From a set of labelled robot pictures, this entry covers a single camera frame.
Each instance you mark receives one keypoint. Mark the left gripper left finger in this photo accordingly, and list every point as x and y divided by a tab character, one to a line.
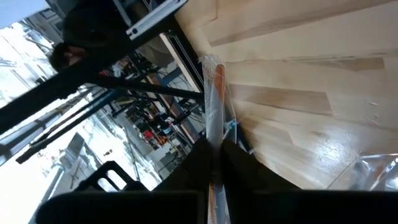
174	202

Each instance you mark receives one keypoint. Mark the person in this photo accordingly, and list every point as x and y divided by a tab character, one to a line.
90	28

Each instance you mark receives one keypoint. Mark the clear acrylic organizer box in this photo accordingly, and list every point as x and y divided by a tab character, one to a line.
367	174

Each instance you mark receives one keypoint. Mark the black triangular frame bracket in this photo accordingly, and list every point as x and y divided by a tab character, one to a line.
102	180

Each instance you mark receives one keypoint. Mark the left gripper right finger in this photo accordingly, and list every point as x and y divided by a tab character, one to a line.
264	202

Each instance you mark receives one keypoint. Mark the silver aluminium extrusion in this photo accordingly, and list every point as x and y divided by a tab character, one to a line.
155	19

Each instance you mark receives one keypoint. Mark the orange white wrapped toothbrush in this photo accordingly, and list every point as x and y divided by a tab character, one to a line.
214	109

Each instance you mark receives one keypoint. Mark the black table frame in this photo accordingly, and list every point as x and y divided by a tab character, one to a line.
46	93

